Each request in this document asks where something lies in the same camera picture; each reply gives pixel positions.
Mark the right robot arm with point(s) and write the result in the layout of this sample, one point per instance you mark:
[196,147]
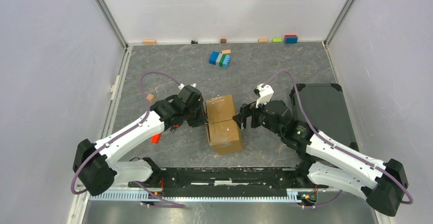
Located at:
[381,184]

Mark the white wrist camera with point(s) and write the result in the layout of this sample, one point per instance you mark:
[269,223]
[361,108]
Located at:
[188,88]
[264,93]

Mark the tan block at wall left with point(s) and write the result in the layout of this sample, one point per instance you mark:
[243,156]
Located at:
[149,42]

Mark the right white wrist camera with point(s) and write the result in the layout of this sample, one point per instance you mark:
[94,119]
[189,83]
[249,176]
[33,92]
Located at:
[264,93]

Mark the brown cardboard express box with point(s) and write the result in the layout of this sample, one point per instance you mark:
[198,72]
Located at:
[223,132]

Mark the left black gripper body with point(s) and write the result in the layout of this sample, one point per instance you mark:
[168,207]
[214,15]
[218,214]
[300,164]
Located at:
[195,116]

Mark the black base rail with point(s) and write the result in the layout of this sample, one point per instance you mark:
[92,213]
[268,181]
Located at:
[227,181]

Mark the small tan cube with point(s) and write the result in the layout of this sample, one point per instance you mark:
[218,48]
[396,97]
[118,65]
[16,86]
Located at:
[150,98]

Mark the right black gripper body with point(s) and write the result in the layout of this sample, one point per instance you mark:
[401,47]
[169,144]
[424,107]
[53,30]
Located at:
[259,118]

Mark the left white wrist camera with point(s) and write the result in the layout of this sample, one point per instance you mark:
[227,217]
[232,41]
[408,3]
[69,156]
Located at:
[188,88]

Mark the red blue block at wall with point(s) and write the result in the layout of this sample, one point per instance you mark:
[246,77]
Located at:
[290,39]

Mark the white toothed cable duct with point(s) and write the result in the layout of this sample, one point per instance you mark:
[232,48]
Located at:
[141,196]

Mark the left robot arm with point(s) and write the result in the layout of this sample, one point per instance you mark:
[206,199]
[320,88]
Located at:
[97,164]

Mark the small red block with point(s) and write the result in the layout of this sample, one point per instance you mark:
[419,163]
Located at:
[155,139]

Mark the blue green block stack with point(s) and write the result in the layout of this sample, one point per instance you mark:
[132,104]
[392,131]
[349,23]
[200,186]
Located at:
[219,59]

